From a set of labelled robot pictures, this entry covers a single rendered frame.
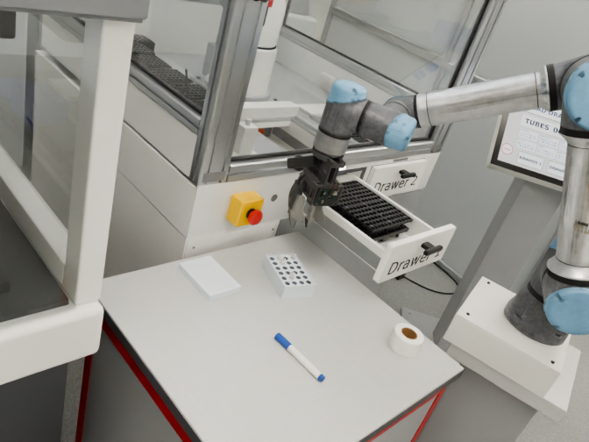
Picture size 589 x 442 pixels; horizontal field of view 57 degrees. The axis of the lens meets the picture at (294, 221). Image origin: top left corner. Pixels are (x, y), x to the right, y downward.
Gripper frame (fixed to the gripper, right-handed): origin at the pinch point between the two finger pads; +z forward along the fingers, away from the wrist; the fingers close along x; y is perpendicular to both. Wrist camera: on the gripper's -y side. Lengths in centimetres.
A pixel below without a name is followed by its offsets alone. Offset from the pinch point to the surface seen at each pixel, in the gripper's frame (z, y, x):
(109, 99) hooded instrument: -36, 24, -52
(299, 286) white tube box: 10.2, 12.0, -2.8
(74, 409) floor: 90, -28, -41
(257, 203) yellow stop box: -0.2, -7.3, -8.3
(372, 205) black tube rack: -0.2, -6.8, 26.7
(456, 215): 57, -90, 165
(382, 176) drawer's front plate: 0.2, -24.6, 42.6
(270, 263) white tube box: 10.2, 3.1, -6.4
